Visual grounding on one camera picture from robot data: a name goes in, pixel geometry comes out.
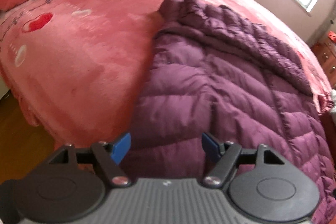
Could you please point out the pink heart-print bed cover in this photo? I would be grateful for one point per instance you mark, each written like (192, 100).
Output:
(76, 66)

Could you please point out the purple down jacket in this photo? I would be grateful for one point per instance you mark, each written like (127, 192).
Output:
(214, 71)

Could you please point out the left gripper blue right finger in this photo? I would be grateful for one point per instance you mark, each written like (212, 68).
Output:
(224, 156)

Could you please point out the right plaid curtain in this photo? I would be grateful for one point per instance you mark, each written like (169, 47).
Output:
(322, 29)

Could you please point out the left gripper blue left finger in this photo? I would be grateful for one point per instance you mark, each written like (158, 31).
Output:
(108, 157)

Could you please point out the brown wooden dresser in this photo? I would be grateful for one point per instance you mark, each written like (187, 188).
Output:
(325, 53)

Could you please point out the red box on dresser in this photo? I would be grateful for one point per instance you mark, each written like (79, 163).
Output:
(332, 36)

